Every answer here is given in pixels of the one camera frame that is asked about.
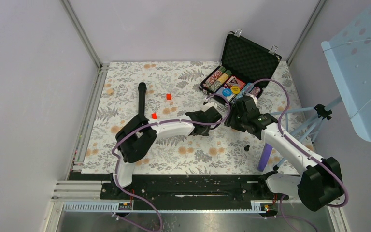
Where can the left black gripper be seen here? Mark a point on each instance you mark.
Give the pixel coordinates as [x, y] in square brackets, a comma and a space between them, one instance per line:
[206, 133]

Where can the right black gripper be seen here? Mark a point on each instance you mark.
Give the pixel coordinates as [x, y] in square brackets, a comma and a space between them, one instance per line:
[230, 121]

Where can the yellow big blind button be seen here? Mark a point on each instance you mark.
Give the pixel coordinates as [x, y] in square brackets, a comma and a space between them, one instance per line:
[235, 89]

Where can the blue small blind button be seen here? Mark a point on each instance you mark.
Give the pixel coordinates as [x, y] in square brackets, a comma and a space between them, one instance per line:
[226, 92]

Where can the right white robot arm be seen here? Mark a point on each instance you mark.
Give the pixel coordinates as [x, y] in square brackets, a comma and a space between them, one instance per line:
[319, 182]

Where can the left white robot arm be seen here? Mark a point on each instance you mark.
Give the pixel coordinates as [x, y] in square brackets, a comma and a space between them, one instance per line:
[136, 138]

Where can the black poker case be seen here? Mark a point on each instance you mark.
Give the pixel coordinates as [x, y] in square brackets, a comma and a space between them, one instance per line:
[243, 59]

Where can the black cylinder orange cap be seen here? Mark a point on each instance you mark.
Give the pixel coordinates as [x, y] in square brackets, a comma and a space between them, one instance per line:
[141, 102]

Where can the floral table mat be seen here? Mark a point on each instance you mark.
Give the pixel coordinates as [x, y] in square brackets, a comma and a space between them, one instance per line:
[221, 152]

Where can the light blue music stand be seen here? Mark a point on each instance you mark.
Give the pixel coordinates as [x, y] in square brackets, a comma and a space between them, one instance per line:
[334, 63]

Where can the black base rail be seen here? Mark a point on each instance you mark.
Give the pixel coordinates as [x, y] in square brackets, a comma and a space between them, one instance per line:
[202, 192]

